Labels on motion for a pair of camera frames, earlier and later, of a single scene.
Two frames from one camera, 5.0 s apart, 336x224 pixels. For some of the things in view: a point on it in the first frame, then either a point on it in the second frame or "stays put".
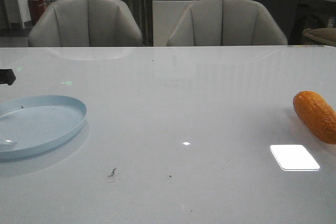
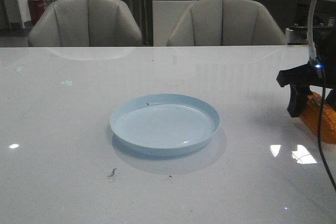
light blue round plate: x=31 y=124 → x=165 y=122
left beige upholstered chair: x=84 y=21 stays put
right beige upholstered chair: x=223 y=21 stays put
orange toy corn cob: x=317 y=114 stays put
